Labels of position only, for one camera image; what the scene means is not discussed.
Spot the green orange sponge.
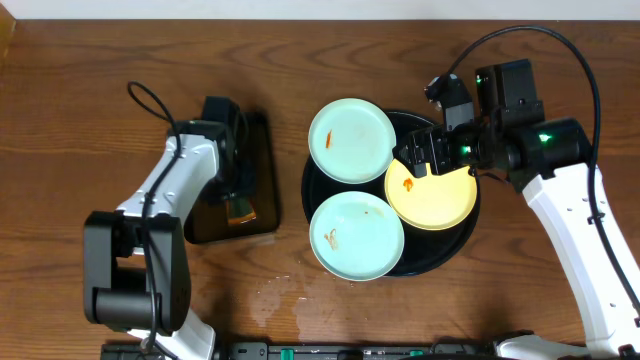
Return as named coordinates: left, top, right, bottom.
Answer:
left=226, top=197, right=257, bottom=226

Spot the yellow plate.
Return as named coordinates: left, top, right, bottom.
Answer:
left=384, top=160, right=478, bottom=231

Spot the light blue plate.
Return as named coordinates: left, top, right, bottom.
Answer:
left=308, top=98, right=396, bottom=184
left=309, top=191, right=405, bottom=282

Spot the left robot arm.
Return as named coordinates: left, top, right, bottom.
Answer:
left=83, top=97, right=254, bottom=359

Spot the light blue plate bottom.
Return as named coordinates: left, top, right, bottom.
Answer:
left=309, top=191, right=405, bottom=282

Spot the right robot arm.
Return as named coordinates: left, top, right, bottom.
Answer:
left=393, top=60, right=639, bottom=359

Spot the light blue plate top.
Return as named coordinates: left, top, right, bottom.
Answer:
left=308, top=98, right=396, bottom=184

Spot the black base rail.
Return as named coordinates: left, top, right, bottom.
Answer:
left=99, top=340, right=501, bottom=360

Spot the black rectangular water tray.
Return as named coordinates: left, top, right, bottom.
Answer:
left=184, top=113, right=281, bottom=245

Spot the round black tray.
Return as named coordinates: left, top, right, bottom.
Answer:
left=301, top=109, right=481, bottom=277

